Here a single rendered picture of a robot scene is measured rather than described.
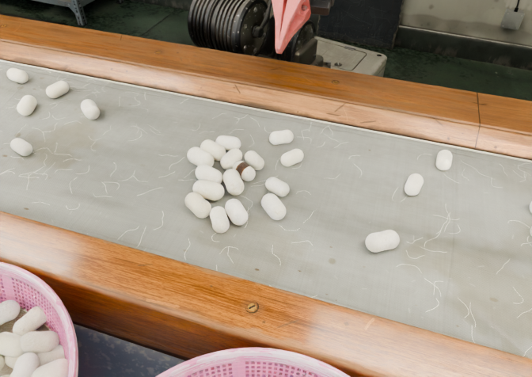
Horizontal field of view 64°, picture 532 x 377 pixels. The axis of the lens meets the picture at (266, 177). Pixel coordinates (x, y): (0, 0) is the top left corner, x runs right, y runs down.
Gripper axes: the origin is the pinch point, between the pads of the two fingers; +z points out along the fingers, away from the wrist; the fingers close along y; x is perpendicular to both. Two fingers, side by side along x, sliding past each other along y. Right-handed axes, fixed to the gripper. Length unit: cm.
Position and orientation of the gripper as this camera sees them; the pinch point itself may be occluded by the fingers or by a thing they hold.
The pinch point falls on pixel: (279, 45)
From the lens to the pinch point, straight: 57.2
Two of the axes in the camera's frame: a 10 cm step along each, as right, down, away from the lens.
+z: -2.4, 9.7, -0.9
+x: 1.8, 1.4, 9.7
